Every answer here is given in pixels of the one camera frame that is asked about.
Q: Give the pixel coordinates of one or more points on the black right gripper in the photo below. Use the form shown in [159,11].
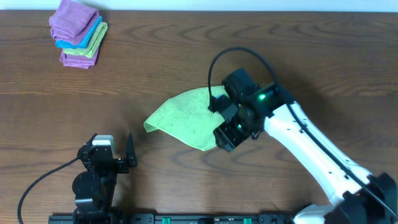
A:
[229,113]

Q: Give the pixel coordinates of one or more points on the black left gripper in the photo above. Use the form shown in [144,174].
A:
[109,163]

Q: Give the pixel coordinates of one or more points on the light green microfiber cloth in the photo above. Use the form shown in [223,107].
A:
[187,118]

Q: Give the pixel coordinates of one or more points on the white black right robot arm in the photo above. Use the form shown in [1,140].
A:
[355,195]

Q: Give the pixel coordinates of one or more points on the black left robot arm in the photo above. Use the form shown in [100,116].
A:
[94,188]

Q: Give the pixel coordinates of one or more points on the bottom purple folded cloth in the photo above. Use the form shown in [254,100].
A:
[81,58]

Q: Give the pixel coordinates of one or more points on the purple folded cloth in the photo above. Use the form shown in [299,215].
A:
[70,20]
[81,58]

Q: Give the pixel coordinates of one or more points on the green folded cloth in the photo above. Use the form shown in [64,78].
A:
[93,44]

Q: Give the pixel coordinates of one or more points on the blue folded cloth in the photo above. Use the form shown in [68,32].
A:
[82,44]

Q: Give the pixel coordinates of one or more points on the top purple folded cloth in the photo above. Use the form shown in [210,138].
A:
[70,20]

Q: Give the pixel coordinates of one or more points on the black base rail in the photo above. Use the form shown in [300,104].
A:
[148,218]

